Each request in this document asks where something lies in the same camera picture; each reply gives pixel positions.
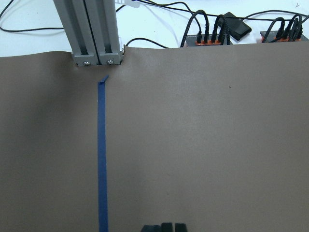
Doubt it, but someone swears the aluminium frame post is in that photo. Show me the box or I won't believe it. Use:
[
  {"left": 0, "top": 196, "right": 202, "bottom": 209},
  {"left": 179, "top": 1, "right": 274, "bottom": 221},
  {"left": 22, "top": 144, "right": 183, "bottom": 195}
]
[{"left": 54, "top": 0, "right": 123, "bottom": 67}]

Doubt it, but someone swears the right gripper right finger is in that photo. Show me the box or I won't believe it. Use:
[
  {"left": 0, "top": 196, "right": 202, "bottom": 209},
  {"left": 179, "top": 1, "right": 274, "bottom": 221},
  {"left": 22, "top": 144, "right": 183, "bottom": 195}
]
[{"left": 175, "top": 223, "right": 187, "bottom": 232}]

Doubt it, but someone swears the near USB hub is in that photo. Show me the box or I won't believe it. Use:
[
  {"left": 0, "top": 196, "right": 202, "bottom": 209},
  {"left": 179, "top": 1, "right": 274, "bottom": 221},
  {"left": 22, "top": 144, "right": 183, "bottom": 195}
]
[{"left": 184, "top": 34, "right": 221, "bottom": 47}]

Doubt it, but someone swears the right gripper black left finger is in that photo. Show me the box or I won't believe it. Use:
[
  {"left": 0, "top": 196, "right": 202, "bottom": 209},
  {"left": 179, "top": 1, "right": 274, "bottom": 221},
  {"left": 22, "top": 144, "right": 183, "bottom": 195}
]
[{"left": 141, "top": 222, "right": 173, "bottom": 232}]

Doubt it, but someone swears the black phone-like device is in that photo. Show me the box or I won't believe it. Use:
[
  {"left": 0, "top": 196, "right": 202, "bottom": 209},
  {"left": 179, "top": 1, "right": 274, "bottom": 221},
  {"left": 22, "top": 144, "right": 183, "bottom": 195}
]
[{"left": 224, "top": 12, "right": 252, "bottom": 41}]

